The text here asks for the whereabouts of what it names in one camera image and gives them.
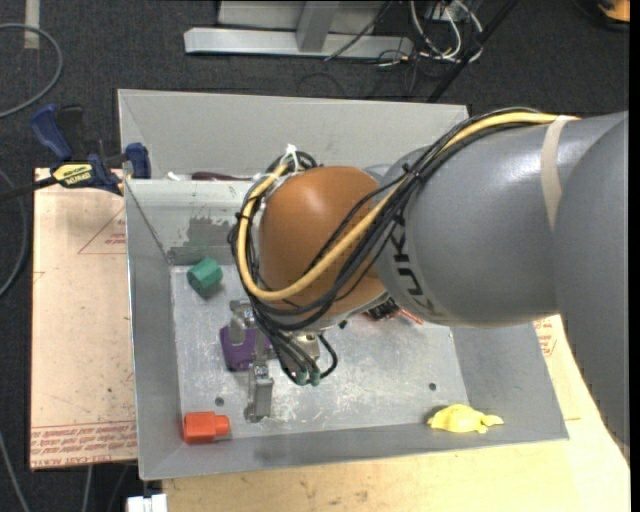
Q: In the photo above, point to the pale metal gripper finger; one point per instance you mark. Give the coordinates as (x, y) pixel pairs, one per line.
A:
(239, 325)
(261, 397)

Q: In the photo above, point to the purple block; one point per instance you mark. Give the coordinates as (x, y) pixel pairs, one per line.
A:
(237, 352)

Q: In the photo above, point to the green plastic cup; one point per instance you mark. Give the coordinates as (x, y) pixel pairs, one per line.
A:
(204, 275)

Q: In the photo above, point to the orange-red stepped block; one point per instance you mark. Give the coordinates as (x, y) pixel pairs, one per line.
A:
(200, 427)

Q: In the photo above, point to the grey metal bin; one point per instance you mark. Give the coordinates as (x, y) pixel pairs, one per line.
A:
(380, 380)

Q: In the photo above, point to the red and black object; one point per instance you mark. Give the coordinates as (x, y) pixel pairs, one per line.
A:
(387, 311)

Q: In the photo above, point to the yellow toy animal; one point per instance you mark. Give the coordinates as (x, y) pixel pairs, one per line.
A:
(457, 419)

